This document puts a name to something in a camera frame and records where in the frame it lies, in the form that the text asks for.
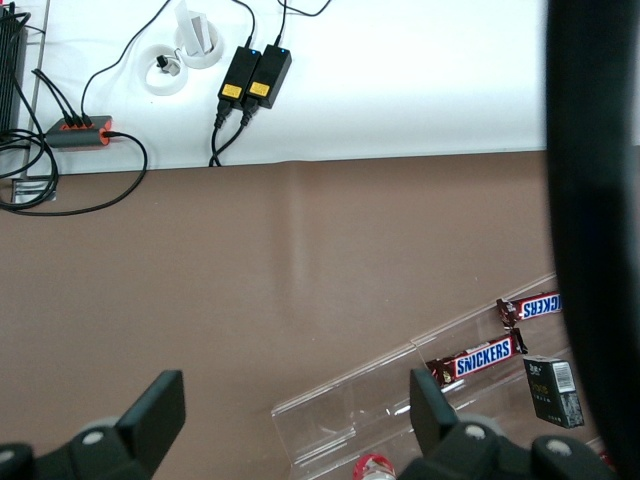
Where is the thin black adapter cable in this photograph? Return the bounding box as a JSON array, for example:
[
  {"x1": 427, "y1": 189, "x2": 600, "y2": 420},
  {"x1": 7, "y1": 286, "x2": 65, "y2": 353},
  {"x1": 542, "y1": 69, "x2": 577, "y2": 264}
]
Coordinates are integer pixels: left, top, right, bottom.
[
  {"x1": 274, "y1": 0, "x2": 332, "y2": 50},
  {"x1": 227, "y1": 0, "x2": 257, "y2": 50}
]

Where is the black finned box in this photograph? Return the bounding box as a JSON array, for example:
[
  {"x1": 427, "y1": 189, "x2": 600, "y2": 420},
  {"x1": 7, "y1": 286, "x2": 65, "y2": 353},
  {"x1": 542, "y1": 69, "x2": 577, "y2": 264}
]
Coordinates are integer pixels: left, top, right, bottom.
[{"x1": 0, "y1": 4, "x2": 31, "y2": 136}]

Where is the white paper strip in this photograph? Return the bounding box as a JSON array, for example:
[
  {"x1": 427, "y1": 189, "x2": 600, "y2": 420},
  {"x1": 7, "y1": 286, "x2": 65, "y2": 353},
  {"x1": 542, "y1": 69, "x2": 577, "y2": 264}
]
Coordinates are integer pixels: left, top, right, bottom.
[{"x1": 173, "y1": 0, "x2": 211, "y2": 56}]

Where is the black power adapter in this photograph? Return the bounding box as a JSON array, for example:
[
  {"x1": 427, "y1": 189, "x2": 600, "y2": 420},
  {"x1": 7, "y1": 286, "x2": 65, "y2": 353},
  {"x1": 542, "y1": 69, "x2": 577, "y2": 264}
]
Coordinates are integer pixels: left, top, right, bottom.
[
  {"x1": 217, "y1": 45, "x2": 264, "y2": 105},
  {"x1": 244, "y1": 43, "x2": 294, "y2": 110}
]

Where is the short black hub cable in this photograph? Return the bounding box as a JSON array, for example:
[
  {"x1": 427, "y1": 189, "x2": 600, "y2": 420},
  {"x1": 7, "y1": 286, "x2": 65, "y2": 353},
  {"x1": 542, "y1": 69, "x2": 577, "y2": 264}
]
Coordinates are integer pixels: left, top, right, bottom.
[
  {"x1": 30, "y1": 68, "x2": 71, "y2": 125},
  {"x1": 42, "y1": 72, "x2": 84, "y2": 125}
]

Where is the red snack cup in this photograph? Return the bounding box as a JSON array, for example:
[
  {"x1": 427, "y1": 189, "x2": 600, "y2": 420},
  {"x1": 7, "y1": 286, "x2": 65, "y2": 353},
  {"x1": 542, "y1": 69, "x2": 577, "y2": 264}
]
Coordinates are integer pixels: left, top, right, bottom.
[{"x1": 352, "y1": 452, "x2": 397, "y2": 480}]

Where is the small grey clip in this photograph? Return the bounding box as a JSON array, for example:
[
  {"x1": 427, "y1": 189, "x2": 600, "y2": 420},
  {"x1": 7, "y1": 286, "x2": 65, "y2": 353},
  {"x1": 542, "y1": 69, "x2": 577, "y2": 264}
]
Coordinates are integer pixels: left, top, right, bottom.
[{"x1": 155, "y1": 54, "x2": 182, "y2": 77}]

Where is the small black box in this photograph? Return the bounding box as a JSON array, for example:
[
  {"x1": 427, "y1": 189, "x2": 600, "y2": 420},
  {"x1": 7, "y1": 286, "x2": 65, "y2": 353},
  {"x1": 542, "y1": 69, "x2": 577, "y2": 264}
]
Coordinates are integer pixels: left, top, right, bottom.
[{"x1": 522, "y1": 353, "x2": 585, "y2": 430}]

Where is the clear acrylic stepped shelf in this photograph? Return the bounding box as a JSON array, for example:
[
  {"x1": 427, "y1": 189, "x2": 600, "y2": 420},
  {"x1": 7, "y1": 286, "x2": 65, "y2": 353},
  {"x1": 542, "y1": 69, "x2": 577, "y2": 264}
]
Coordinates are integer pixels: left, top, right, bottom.
[{"x1": 269, "y1": 272, "x2": 609, "y2": 480}]

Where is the looped black hub cable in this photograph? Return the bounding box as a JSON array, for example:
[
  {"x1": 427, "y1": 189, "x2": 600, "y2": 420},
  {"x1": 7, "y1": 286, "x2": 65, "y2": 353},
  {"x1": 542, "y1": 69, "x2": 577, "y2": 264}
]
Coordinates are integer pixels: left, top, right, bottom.
[{"x1": 0, "y1": 130, "x2": 149, "y2": 217}]

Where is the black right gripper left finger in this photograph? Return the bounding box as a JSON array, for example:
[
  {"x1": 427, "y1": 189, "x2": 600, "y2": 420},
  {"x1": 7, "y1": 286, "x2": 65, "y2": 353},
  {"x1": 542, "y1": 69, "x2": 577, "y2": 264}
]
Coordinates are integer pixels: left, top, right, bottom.
[{"x1": 0, "y1": 369, "x2": 187, "y2": 480}]

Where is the silver metal bracket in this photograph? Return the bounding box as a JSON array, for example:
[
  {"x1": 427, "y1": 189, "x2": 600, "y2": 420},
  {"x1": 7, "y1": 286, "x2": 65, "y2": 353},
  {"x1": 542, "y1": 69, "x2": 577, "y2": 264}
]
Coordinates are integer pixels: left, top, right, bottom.
[{"x1": 10, "y1": 177, "x2": 57, "y2": 204}]

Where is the grey metal rail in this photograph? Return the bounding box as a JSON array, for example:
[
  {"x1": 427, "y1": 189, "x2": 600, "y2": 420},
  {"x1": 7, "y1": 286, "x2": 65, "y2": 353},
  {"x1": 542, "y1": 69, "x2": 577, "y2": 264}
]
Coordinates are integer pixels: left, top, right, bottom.
[{"x1": 24, "y1": 0, "x2": 52, "y2": 176}]

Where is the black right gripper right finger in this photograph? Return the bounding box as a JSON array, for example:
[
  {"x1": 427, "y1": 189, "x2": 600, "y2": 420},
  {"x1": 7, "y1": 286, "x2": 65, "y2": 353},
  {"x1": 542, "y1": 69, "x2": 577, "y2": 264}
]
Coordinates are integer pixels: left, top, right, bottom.
[{"x1": 399, "y1": 367, "x2": 619, "y2": 480}]

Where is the brown Snickers bar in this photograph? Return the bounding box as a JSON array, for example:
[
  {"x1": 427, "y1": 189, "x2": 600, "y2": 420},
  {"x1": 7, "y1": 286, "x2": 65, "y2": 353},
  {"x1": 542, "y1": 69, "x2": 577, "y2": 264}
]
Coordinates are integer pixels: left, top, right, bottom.
[
  {"x1": 424, "y1": 327, "x2": 529, "y2": 392},
  {"x1": 495, "y1": 292, "x2": 564, "y2": 329}
]

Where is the long black hub cable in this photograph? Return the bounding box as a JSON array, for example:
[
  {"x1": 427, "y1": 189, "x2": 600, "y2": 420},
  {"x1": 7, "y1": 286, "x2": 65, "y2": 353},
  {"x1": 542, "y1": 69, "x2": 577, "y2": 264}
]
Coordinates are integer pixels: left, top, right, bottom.
[{"x1": 79, "y1": 0, "x2": 174, "y2": 124}]

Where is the black adapter power cord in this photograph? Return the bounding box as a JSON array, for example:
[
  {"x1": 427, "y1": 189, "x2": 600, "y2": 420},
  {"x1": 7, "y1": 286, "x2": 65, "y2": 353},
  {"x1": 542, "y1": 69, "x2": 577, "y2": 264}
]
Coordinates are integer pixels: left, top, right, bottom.
[
  {"x1": 212, "y1": 99, "x2": 232, "y2": 169},
  {"x1": 208, "y1": 105, "x2": 254, "y2": 169}
]

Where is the grey orange USB hub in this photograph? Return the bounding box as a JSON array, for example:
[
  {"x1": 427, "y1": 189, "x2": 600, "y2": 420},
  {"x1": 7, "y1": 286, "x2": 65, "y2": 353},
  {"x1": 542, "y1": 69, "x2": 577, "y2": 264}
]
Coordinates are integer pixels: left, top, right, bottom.
[{"x1": 43, "y1": 114, "x2": 115, "y2": 150}]

